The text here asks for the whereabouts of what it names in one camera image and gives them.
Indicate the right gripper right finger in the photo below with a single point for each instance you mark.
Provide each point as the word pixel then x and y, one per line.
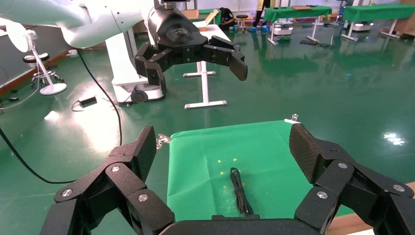
pixel 340 181

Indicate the white table with legs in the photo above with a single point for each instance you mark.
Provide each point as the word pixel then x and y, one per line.
pixel 203 84

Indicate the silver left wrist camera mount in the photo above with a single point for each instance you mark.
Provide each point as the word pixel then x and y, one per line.
pixel 168 4

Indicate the person in black trousers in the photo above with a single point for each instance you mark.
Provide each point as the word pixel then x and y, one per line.
pixel 261 13

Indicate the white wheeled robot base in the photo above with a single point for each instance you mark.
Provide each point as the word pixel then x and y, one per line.
pixel 123 65

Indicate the black power adapter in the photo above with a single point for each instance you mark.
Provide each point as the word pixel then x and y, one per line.
pixel 87 100

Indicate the brown carton with open flap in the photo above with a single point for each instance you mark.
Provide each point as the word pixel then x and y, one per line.
pixel 191 14

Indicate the small white robot base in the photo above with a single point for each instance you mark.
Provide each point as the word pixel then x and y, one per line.
pixel 361 26
pixel 282 29

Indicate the black round stool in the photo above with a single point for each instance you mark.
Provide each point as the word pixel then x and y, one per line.
pixel 242 17

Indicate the silver metal cloth clip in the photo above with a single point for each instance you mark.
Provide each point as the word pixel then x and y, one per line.
pixel 294 117
pixel 162 141

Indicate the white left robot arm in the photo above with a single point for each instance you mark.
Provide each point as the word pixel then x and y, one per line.
pixel 97 19

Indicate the green table cloth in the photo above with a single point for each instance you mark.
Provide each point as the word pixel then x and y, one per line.
pixel 201 168

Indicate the black stool with castors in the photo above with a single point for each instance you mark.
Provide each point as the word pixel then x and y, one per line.
pixel 35 58

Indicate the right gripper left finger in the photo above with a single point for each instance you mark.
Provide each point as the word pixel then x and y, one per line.
pixel 126 181

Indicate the white floor lamp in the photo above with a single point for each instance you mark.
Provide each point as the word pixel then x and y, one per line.
pixel 53 88

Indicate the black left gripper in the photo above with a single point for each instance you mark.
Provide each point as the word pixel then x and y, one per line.
pixel 175 32

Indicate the table with green cover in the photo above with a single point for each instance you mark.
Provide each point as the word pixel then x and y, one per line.
pixel 291 13
pixel 376 13

